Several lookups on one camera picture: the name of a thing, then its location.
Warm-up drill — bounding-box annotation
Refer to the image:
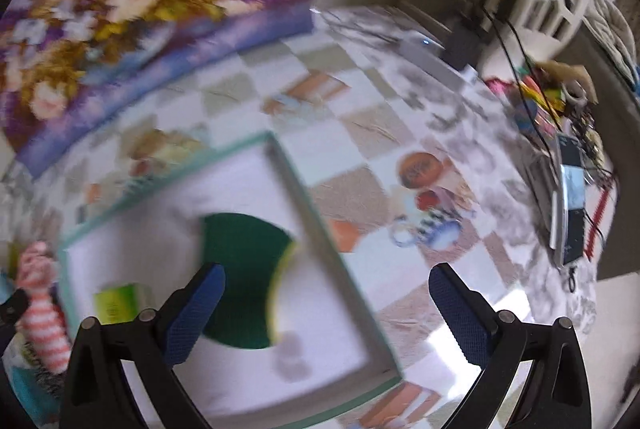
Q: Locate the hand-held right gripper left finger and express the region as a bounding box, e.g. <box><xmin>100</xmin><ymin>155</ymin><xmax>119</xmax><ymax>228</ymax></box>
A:
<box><xmin>59</xmin><ymin>262</ymin><xmax>227</xmax><ymax>429</ymax></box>

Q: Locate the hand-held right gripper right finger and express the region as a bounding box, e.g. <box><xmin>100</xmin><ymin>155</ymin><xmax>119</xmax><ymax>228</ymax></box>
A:
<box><xmin>429</xmin><ymin>262</ymin><xmax>593</xmax><ymax>429</ymax></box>

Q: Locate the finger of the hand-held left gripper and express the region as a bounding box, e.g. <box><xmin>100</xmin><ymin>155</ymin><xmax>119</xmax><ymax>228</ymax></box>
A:
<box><xmin>0</xmin><ymin>288</ymin><xmax>30</xmax><ymax>357</ymax></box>

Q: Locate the red white striped doll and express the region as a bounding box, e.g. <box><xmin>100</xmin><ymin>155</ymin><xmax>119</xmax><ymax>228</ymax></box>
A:
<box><xmin>12</xmin><ymin>241</ymin><xmax>73</xmax><ymax>375</ymax></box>

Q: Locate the round green sponge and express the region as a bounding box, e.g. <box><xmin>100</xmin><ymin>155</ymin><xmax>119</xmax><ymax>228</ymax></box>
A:
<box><xmin>197</xmin><ymin>212</ymin><xmax>301</xmax><ymax>352</ymax></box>

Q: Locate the green picture book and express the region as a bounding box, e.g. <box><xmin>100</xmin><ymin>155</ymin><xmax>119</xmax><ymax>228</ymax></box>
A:
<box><xmin>57</xmin><ymin>132</ymin><xmax>406</xmax><ymax>429</ymax></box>

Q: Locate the small green yellow packet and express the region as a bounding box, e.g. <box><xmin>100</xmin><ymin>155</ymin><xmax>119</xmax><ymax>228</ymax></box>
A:
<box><xmin>94</xmin><ymin>283</ymin><xmax>153</xmax><ymax>325</ymax></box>

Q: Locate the black tablet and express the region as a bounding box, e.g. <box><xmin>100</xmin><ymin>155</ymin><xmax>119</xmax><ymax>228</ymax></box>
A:
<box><xmin>550</xmin><ymin>134</ymin><xmax>588</xmax><ymax>267</ymax></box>

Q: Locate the checkered printed tablecloth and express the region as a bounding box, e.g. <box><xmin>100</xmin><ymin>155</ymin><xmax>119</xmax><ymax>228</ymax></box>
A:
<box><xmin>0</xmin><ymin>4</ymin><xmax>531</xmax><ymax>429</ymax></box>

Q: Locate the pile of colourful craft items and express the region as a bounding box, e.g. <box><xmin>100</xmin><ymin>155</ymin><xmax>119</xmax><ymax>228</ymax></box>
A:
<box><xmin>485</xmin><ymin>59</ymin><xmax>601</xmax><ymax>140</ymax></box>

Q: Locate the tape roll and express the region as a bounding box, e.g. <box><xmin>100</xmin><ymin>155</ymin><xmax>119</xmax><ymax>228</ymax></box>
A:
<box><xmin>560</xmin><ymin>76</ymin><xmax>591</xmax><ymax>107</ymax></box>

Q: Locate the black box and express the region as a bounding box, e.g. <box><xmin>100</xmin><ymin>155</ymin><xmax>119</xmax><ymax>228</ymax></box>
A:
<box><xmin>442</xmin><ymin>16</ymin><xmax>493</xmax><ymax>70</ymax></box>

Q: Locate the white device with blue light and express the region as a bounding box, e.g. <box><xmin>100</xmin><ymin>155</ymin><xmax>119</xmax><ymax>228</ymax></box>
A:
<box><xmin>397</xmin><ymin>29</ymin><xmax>451</xmax><ymax>65</ymax></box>

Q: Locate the red striped cord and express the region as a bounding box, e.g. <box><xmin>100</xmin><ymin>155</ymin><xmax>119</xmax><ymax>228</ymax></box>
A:
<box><xmin>582</xmin><ymin>184</ymin><xmax>613</xmax><ymax>260</ymax></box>

